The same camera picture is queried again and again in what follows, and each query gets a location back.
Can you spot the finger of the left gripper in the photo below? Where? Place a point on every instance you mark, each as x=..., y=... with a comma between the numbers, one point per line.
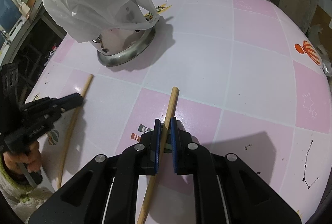
x=70, y=101

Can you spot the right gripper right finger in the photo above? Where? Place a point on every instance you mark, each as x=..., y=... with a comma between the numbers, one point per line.
x=226, y=189

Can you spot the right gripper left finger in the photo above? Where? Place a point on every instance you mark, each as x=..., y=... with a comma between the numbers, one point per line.
x=105, y=189

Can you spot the person left hand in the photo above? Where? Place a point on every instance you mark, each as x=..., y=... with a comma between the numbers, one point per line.
x=33, y=160

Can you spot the steel utensil holder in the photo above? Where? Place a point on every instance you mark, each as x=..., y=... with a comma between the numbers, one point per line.
x=118, y=46

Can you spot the white towel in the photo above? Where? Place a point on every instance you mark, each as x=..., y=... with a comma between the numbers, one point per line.
x=21, y=196

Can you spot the cardboard box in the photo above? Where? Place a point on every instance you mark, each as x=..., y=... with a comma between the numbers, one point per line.
x=323, y=20

